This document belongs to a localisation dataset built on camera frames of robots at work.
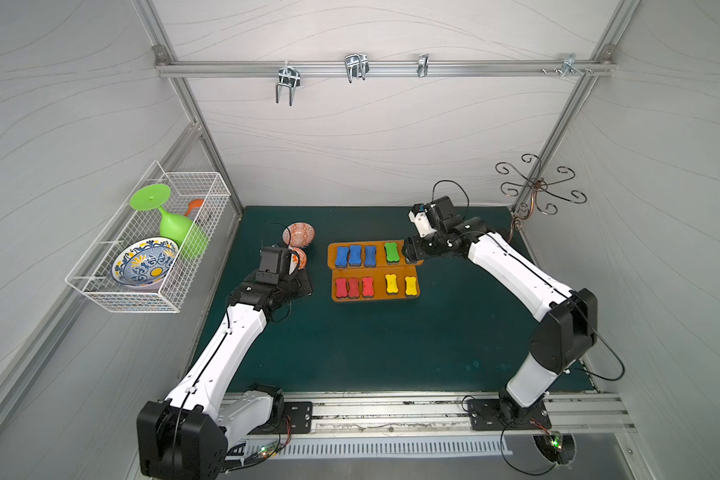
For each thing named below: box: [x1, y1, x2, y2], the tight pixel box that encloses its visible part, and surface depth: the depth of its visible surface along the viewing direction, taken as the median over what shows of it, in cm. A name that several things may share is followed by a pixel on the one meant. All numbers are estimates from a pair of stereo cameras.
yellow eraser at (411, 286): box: [404, 276, 418, 297], surface depth 98 cm
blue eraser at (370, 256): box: [364, 245, 377, 268], surface depth 90 cm
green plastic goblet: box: [130, 184, 209, 259], surface depth 64 cm
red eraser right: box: [362, 276, 375, 298], surface depth 97 cm
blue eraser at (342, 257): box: [335, 246, 349, 269], surface depth 88 cm
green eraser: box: [384, 242, 400, 265], surface depth 89 cm
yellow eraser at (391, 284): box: [384, 273, 399, 295], surface depth 98 cm
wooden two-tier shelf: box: [327, 240, 424, 303], surface depth 95 cm
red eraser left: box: [335, 277, 347, 298], surface depth 99 cm
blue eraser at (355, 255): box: [348, 244, 363, 267], surface depth 89 cm
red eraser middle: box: [348, 277, 360, 299], surface depth 97 cm
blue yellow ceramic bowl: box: [111, 237, 180, 290], surface depth 63 cm
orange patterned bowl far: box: [282, 221, 316, 247], surface depth 112 cm
